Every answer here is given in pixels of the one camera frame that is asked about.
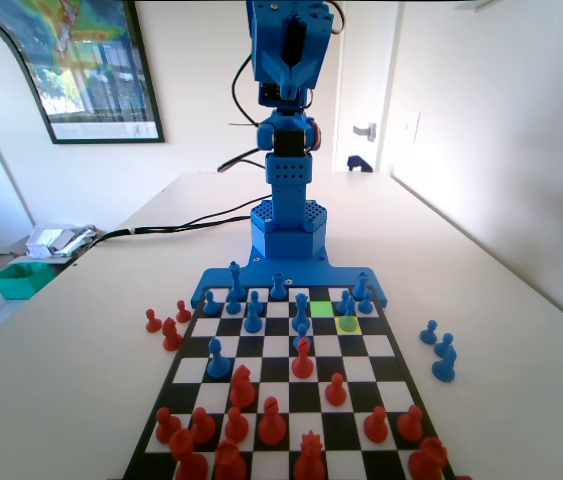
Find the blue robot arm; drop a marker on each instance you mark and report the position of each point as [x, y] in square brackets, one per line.
[288, 190]

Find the blue queen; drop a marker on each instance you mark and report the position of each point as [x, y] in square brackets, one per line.
[301, 317]

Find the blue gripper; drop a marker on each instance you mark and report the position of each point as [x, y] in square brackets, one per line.
[291, 75]

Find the black white chessboard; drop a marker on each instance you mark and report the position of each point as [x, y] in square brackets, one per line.
[281, 370]

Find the black framed poster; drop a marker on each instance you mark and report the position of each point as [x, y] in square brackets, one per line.
[101, 75]

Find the red queen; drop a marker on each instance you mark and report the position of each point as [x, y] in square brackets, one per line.
[309, 462]

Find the blue king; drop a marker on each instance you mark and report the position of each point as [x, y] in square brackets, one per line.
[235, 277]

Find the green box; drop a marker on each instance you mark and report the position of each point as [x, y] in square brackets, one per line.
[21, 285]

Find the paper and packaging pile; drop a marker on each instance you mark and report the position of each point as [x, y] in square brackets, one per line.
[51, 240]

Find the red knight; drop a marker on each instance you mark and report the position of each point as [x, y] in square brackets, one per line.
[242, 390]
[171, 337]

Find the red pawn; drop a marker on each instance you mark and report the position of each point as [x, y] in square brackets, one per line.
[376, 427]
[202, 429]
[167, 427]
[335, 392]
[410, 426]
[153, 323]
[183, 313]
[236, 427]

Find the red bishop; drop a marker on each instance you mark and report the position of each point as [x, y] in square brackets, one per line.
[271, 425]
[302, 362]

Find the black zip tie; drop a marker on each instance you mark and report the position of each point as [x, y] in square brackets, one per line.
[243, 125]

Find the red rook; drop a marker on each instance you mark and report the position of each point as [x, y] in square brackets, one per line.
[428, 460]
[187, 457]

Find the blue chess pieces on board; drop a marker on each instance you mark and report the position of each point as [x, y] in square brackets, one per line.
[311, 272]

